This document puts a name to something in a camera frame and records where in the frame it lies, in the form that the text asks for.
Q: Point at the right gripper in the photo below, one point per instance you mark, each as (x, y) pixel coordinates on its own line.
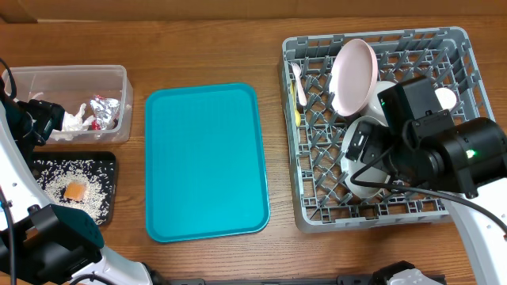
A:
(379, 135)

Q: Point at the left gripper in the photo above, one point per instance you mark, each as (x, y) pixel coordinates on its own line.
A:
(47, 115)

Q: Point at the small grey bowl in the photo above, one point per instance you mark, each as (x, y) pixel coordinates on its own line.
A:
(373, 108)

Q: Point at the white napkin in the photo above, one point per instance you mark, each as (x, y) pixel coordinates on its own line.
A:
(73, 123)

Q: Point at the small red wrapper piece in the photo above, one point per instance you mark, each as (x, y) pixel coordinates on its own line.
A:
(95, 126)

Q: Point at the large white plate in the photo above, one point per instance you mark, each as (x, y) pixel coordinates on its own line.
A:
(353, 77)

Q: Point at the silver red wrapper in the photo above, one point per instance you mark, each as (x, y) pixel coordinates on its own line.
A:
(105, 111)

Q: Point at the yellow plastic fork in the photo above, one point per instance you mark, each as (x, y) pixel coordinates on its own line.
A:
(296, 112)

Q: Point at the orange food cube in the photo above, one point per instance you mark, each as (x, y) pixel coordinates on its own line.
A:
(75, 191)

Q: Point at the white upturned cup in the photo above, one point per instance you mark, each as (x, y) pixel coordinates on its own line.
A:
(446, 98)

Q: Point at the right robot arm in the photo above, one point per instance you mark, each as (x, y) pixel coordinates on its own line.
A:
(422, 150)

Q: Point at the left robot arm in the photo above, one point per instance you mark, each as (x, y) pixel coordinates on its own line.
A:
(42, 242)

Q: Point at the grey dishwasher rack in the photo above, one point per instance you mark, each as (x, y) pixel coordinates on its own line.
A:
(322, 196)

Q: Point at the clear plastic bin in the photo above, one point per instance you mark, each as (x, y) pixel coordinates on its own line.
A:
(70, 86)

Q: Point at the black plastic tray bin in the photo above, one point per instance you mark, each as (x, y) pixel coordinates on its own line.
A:
(107, 158)

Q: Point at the spilled white rice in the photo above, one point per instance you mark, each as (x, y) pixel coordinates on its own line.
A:
(79, 186)

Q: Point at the teal serving tray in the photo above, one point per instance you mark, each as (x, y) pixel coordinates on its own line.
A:
(205, 174)

